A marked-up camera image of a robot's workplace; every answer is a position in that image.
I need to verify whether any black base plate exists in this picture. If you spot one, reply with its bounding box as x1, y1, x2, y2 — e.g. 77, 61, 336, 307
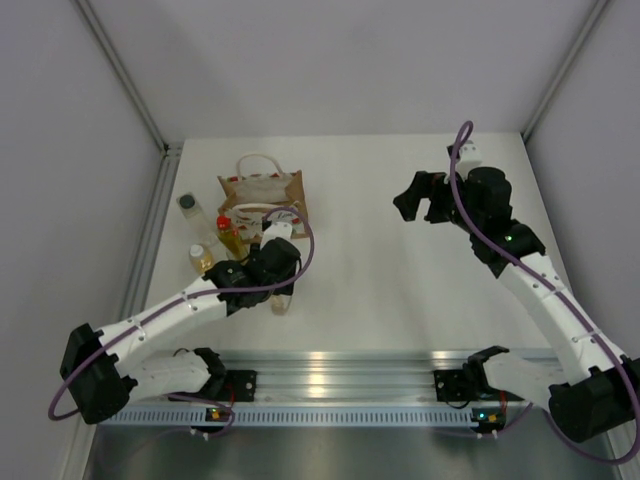
217, 370, 257, 403
433, 369, 478, 404

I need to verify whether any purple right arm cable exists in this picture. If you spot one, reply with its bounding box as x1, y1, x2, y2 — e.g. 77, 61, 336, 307
429, 119, 640, 466

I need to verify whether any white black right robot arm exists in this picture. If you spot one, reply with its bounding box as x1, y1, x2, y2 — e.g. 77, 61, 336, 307
393, 167, 639, 443

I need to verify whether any amber bottle clear cap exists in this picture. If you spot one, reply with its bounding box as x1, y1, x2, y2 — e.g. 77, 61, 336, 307
188, 243, 215, 276

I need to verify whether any aluminium mounting rail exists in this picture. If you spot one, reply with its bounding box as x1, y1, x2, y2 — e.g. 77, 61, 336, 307
114, 349, 624, 404

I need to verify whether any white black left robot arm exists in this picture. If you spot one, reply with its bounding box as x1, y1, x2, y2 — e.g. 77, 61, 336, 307
60, 238, 301, 424

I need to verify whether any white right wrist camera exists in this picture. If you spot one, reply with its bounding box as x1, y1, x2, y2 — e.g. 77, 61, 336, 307
455, 140, 482, 179

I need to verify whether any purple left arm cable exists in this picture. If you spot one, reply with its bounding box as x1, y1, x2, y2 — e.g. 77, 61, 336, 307
47, 207, 316, 441

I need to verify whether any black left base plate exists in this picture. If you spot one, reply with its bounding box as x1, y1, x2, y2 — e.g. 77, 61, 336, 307
217, 370, 257, 403

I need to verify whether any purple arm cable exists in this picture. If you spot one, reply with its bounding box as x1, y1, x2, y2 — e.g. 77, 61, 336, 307
429, 119, 640, 466
47, 207, 316, 441

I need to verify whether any white slotted cable duct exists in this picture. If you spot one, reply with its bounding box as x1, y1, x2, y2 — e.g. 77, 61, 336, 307
103, 404, 486, 428

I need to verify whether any red dotted canvas bag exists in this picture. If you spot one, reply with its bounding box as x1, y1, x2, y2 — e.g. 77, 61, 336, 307
217, 152, 308, 244

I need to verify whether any aluminium frame post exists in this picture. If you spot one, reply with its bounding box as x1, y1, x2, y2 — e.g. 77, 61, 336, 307
520, 0, 615, 145
71, 0, 167, 152

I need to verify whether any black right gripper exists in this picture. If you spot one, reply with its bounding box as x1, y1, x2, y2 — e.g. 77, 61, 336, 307
394, 169, 483, 235

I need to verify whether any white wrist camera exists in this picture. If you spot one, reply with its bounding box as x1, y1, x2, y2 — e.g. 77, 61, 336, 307
455, 140, 482, 179
260, 222, 293, 247

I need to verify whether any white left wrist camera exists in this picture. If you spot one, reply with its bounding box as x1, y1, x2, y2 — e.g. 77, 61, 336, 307
260, 222, 293, 247

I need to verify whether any cream flat refill pouch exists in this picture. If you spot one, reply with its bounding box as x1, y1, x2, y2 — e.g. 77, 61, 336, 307
234, 176, 290, 203

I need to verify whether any right aluminium frame post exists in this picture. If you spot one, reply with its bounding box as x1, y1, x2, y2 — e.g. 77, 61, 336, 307
520, 0, 615, 145

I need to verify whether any yellow bottle red cap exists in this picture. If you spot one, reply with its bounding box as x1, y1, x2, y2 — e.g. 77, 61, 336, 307
216, 215, 248, 261

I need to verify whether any amber bottle white cap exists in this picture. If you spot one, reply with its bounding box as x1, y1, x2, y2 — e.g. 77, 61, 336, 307
270, 295, 292, 316

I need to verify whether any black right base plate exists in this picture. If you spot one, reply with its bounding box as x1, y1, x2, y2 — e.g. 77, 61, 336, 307
433, 369, 478, 404

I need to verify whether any left aluminium frame post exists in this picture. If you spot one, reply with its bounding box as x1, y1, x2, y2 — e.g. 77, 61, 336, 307
71, 0, 167, 152

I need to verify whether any clear bottle grey cap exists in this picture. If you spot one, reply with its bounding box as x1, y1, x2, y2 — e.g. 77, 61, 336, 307
177, 192, 211, 238

